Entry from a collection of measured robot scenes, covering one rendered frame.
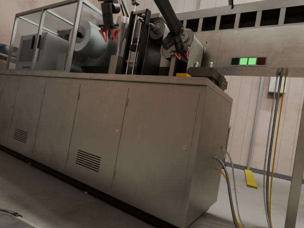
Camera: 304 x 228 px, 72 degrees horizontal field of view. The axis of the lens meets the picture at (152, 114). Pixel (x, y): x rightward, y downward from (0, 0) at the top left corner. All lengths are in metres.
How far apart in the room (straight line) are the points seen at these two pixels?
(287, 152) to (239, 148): 0.77
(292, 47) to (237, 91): 2.73
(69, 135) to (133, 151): 0.64
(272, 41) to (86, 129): 1.49
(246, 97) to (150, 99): 3.27
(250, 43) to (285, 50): 0.24
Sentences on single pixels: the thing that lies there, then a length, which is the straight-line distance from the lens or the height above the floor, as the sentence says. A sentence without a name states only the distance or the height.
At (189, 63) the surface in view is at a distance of 1.56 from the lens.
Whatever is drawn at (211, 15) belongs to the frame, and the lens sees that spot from 2.03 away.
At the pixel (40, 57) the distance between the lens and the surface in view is 2.47.
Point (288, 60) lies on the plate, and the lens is 1.75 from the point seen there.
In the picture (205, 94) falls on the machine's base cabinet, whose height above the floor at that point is 0.81.
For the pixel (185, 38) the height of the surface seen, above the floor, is 1.24.
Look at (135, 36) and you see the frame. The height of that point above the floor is 1.25.
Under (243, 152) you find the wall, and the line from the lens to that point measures 4.35.
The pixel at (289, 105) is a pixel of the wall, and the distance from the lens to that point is 4.45.
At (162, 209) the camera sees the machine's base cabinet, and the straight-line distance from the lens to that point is 1.28.
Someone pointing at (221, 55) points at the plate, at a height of 1.23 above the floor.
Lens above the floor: 0.64
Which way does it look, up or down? 2 degrees up
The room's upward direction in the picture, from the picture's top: 10 degrees clockwise
